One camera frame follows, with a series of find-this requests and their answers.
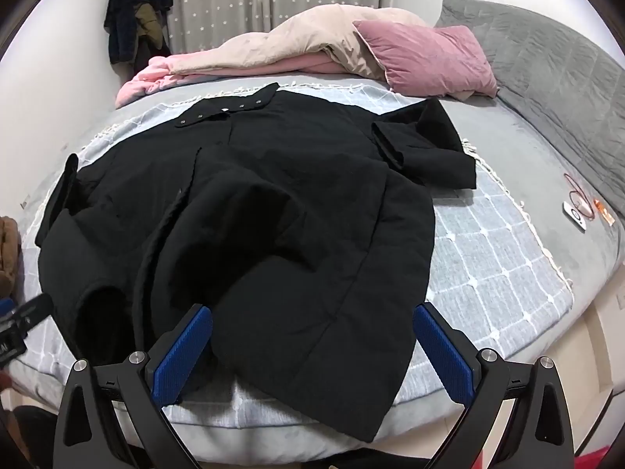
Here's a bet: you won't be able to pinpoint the pink pillow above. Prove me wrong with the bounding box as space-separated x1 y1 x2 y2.
352 20 499 99

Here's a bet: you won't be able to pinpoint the white flat device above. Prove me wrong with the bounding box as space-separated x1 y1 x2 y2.
562 200 589 233

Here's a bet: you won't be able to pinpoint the beige and pink duvet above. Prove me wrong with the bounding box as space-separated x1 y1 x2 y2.
114 4 430 108

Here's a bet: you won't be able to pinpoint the grey checked fringed blanket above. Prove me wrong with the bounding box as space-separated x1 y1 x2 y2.
10 81 574 431

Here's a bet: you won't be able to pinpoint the grey quilted headboard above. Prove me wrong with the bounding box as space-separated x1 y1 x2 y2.
434 0 625 220

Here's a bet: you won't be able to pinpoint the black coat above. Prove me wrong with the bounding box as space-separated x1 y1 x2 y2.
34 83 477 443

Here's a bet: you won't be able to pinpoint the dark hanging clothes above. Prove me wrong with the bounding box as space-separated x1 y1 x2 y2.
104 0 174 72

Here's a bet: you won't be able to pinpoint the grey bed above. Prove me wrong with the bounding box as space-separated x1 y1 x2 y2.
0 73 625 455

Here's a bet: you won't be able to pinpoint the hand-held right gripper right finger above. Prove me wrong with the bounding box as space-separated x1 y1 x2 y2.
413 302 573 469

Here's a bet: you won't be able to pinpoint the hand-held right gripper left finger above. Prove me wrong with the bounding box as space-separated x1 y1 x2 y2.
53 304 214 469

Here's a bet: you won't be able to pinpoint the orange packet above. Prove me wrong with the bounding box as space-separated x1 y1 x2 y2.
593 199 617 226

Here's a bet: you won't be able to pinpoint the brown cloth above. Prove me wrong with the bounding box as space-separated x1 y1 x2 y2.
0 216 23 299

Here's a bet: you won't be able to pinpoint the grey star-patterned curtain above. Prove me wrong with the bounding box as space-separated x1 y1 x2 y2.
161 0 396 54

